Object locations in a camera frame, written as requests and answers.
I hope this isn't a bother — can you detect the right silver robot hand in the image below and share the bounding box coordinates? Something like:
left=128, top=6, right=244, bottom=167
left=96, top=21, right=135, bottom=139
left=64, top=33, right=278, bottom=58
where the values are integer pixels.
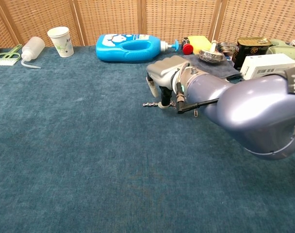
left=146, top=55, right=191, bottom=110

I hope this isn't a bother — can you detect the silver metal ball chain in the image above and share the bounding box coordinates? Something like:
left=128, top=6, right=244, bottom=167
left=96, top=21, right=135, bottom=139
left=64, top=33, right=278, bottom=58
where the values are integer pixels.
left=142, top=101, right=177, bottom=109

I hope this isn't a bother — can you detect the green hand brush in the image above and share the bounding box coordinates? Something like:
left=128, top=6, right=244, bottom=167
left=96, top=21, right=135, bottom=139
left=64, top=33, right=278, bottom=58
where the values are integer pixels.
left=0, top=44, right=23, bottom=66

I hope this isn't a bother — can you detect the red capped small item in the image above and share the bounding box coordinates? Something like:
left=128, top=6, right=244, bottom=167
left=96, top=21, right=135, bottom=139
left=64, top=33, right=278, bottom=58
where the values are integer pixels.
left=182, top=37, right=194, bottom=55

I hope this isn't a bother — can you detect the yellow sponge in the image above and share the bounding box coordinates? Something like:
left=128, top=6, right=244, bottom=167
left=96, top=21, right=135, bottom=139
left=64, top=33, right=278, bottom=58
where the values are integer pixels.
left=187, top=35, right=213, bottom=54

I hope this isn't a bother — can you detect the silver round metal object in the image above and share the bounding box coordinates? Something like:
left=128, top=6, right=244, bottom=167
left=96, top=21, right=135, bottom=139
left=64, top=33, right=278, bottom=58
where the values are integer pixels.
left=198, top=48, right=225, bottom=63

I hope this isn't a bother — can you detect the grey folded cloth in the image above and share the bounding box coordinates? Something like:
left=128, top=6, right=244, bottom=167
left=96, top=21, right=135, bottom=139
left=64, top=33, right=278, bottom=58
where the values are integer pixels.
left=182, top=53, right=242, bottom=80

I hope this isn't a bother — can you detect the blue detergent pump bottle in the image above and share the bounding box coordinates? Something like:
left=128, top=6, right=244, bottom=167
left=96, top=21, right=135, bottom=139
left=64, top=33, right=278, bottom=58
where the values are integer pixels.
left=95, top=33, right=180, bottom=64

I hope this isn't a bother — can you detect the woven rattan folding screen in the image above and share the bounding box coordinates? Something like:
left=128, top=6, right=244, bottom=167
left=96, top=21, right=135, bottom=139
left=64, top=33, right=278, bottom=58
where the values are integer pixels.
left=0, top=0, right=295, bottom=49

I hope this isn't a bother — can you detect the black gold meat tin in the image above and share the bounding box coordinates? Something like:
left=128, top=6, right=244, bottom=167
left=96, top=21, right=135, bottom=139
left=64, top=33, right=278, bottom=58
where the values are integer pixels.
left=233, top=37, right=272, bottom=71

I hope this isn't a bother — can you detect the plain white carton box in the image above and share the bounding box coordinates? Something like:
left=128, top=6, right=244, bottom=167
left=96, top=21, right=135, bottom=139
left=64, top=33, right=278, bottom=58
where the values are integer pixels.
left=239, top=53, right=295, bottom=81

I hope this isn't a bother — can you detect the white paper cup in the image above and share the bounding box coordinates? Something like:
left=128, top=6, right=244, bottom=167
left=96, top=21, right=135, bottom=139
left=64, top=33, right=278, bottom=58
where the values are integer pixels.
left=47, top=26, right=75, bottom=58

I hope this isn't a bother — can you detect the blue table cloth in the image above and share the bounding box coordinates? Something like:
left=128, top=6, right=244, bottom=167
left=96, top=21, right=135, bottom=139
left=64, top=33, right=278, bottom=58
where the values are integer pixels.
left=0, top=46, right=295, bottom=233

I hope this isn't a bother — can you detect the green dustpan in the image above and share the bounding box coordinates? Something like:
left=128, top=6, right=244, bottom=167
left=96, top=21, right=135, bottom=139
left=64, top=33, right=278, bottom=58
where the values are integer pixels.
left=266, top=38, right=295, bottom=61

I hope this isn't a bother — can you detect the translucent squeeze wash bottle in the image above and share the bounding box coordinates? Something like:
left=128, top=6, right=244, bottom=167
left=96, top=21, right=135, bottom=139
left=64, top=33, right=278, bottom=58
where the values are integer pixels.
left=20, top=36, right=46, bottom=69

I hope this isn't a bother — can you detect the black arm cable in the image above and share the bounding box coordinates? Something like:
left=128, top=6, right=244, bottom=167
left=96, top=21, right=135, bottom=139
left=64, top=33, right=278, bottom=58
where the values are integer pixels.
left=176, top=82, right=220, bottom=115

